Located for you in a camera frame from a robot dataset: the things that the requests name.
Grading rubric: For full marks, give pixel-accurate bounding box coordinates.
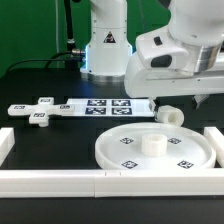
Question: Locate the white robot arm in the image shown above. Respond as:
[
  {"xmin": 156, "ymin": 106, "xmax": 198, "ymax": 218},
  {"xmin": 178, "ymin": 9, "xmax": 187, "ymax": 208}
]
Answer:
[{"xmin": 80, "ymin": 0, "xmax": 224, "ymax": 112}]

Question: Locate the white marker sheet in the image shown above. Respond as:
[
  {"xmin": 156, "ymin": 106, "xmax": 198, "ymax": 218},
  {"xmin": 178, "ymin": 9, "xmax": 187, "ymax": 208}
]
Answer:
[{"xmin": 67, "ymin": 98, "xmax": 154, "ymax": 117}]

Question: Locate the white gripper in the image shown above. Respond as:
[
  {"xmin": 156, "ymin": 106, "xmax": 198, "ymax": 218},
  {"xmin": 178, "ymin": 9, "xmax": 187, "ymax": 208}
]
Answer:
[{"xmin": 124, "ymin": 53, "xmax": 224, "ymax": 112}]

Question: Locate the white right fence bar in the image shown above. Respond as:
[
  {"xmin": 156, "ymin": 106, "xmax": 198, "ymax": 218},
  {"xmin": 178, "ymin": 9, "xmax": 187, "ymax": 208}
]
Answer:
[{"xmin": 204, "ymin": 127, "xmax": 224, "ymax": 168}]

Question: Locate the white round table top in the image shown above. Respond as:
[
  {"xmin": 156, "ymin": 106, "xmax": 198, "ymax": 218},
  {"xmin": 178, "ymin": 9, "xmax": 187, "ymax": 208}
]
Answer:
[{"xmin": 95, "ymin": 122, "xmax": 216, "ymax": 170}]

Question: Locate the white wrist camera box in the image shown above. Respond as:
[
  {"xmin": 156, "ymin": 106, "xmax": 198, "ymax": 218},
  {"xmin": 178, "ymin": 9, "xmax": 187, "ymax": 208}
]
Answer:
[{"xmin": 136, "ymin": 26, "xmax": 189, "ymax": 70}]

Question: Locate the white left fence bar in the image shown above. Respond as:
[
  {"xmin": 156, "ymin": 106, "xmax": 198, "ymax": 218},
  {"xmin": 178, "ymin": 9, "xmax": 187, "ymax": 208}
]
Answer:
[{"xmin": 0, "ymin": 128, "xmax": 15, "ymax": 166}]

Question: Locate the black vertical pole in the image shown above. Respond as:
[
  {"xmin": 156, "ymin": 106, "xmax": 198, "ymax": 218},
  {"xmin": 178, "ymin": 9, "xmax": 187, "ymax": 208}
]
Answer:
[{"xmin": 64, "ymin": 0, "xmax": 78, "ymax": 71}]

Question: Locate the white fence bar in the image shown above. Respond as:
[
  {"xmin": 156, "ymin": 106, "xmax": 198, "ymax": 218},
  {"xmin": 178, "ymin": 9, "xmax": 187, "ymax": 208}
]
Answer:
[
  {"xmin": 0, "ymin": 128, "xmax": 15, "ymax": 166},
  {"xmin": 204, "ymin": 127, "xmax": 224, "ymax": 168},
  {"xmin": 0, "ymin": 168, "xmax": 224, "ymax": 198}
]

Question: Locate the white front fence bar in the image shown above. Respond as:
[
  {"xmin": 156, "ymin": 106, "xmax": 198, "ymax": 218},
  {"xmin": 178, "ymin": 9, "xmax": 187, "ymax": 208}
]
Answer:
[{"xmin": 0, "ymin": 168, "xmax": 224, "ymax": 198}]

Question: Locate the black cable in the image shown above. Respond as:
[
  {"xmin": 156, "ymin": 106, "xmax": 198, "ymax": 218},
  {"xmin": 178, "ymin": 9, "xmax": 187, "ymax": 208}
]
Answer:
[{"xmin": 6, "ymin": 48, "xmax": 88, "ymax": 76}]

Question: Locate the white cross-shaped table base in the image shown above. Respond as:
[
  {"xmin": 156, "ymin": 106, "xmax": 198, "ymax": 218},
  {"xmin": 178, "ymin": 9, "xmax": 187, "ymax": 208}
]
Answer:
[{"xmin": 8, "ymin": 97, "xmax": 75, "ymax": 127}]

